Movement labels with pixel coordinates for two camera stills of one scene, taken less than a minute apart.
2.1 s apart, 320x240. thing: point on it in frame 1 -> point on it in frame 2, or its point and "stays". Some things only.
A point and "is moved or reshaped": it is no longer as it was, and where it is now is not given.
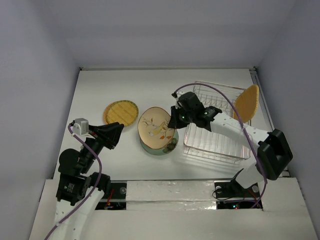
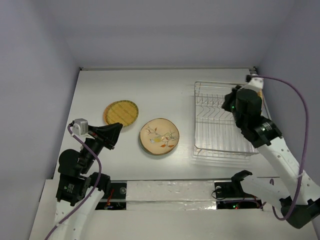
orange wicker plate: [113, 113] stays
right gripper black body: [180, 117] -> [228, 103]
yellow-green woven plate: [124, 111] stays
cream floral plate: [153, 129] is moved or reshaped
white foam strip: [170, 195] stays
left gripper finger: [108, 131] stays
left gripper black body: [95, 144] stays
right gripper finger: [178, 119] -> [230, 98]
